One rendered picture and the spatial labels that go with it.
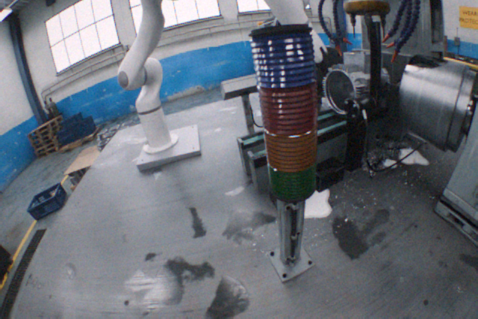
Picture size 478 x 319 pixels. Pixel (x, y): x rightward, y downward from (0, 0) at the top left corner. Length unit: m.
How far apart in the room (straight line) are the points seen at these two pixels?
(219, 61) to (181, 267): 5.94
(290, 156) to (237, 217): 0.36
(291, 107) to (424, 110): 0.44
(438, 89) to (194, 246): 0.71
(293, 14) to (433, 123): 0.47
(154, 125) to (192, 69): 5.26
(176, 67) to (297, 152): 5.98
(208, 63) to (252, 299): 5.99
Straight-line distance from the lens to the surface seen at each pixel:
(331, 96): 0.77
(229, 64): 6.20
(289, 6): 0.59
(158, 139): 0.92
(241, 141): 0.58
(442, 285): 0.54
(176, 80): 6.15
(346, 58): 0.76
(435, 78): 0.57
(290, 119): 0.17
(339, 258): 0.46
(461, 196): 0.59
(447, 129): 0.55
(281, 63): 0.16
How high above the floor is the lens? 1.21
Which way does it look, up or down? 28 degrees down
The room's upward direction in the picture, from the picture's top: 12 degrees counter-clockwise
